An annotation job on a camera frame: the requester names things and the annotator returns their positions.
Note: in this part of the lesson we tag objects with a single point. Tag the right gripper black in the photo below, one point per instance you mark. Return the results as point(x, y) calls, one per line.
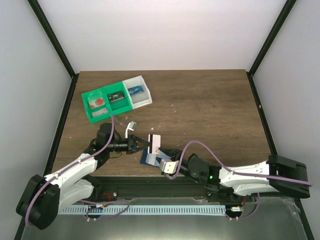
point(173, 155)

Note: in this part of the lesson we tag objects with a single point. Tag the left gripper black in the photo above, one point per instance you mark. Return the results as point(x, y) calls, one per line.
point(134, 144)

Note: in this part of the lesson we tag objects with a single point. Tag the blue card holder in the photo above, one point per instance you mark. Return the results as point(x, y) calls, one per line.
point(149, 159)

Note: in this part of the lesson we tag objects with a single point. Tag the white pink patterned card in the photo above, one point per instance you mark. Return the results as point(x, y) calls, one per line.
point(154, 143)

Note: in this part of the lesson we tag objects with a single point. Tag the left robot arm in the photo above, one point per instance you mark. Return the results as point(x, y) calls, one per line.
point(45, 196)

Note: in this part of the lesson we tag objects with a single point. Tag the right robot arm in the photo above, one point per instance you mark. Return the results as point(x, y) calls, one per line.
point(275, 176)

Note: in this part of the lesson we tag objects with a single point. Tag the black card stack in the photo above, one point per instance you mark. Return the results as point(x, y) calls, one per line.
point(115, 96)

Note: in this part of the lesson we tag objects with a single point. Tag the blue card stack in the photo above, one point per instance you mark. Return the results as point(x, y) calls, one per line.
point(135, 90)

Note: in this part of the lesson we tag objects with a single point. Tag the red white card stack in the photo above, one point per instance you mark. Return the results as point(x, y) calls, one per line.
point(98, 102)

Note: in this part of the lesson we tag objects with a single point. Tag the middle green bin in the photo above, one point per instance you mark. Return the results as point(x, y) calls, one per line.
point(118, 107)

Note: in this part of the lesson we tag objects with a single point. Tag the green bin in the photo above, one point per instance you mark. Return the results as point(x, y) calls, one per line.
point(91, 95)
point(118, 107)

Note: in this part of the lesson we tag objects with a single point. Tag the white bin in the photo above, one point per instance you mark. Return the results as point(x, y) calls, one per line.
point(139, 100)

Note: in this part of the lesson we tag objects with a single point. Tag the left green bin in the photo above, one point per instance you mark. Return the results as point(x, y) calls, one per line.
point(91, 95)

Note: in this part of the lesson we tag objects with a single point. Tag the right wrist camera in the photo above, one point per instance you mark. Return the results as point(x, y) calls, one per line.
point(167, 166)

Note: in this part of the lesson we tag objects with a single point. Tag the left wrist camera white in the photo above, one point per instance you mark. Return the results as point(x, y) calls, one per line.
point(130, 127)

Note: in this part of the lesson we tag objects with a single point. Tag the black aluminium frame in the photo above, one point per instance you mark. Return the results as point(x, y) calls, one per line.
point(160, 188)

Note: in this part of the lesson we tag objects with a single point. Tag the light blue cable duct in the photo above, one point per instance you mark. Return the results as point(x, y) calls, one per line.
point(150, 210)

